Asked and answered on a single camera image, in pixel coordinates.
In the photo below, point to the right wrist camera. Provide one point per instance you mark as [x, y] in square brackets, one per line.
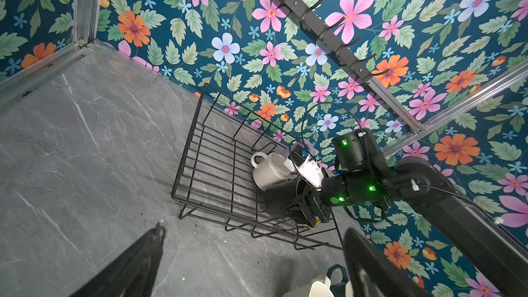
[305, 165]

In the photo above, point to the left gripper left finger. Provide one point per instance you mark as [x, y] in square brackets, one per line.
[133, 273]

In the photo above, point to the black hook rail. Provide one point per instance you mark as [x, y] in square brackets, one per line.
[325, 34]

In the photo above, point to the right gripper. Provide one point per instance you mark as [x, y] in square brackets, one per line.
[307, 207]

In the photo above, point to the black mug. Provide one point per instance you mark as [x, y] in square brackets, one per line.
[281, 195]

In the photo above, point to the black wire dish rack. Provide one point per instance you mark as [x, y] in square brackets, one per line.
[214, 180]

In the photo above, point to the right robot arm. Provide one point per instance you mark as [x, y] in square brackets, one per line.
[364, 177]

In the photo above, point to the dark green mug white inside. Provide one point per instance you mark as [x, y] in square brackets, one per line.
[339, 282]

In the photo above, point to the white mug red inside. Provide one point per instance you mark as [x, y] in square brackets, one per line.
[270, 169]

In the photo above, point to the white faceted mug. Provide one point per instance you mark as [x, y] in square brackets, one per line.
[318, 287]

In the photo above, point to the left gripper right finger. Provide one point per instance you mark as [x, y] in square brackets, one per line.
[371, 274]

